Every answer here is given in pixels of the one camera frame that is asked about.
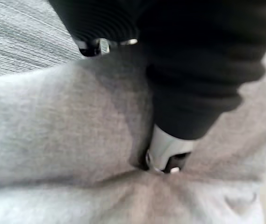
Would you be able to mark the light grey fabric cushion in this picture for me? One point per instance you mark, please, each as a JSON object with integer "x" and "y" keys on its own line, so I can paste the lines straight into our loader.
{"x": 60, "y": 140}

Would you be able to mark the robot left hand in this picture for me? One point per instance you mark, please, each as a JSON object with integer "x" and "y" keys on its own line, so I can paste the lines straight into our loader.
{"x": 193, "y": 58}

